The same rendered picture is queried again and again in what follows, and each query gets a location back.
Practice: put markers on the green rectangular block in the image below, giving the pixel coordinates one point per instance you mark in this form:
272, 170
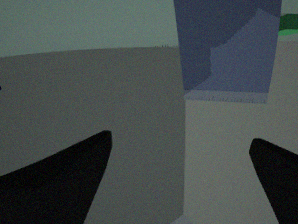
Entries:
288, 25

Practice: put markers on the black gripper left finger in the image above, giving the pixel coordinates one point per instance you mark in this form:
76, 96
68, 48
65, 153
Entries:
59, 189

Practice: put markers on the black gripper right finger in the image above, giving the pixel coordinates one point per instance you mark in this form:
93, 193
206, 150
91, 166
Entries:
277, 169

